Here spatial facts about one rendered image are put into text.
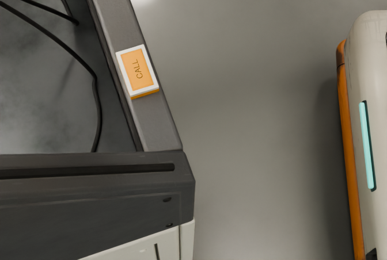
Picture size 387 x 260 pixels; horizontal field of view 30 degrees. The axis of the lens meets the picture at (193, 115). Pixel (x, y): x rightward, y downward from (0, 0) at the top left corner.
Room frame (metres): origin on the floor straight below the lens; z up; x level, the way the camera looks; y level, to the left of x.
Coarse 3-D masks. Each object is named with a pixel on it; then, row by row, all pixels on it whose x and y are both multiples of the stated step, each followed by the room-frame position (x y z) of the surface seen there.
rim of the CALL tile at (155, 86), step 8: (136, 48) 0.32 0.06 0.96; (144, 48) 0.32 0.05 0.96; (120, 56) 0.31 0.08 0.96; (144, 56) 0.31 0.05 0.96; (120, 64) 0.30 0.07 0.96; (152, 72) 0.30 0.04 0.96; (128, 80) 0.29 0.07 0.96; (128, 88) 0.28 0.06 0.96; (144, 88) 0.28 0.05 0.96; (152, 88) 0.28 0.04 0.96
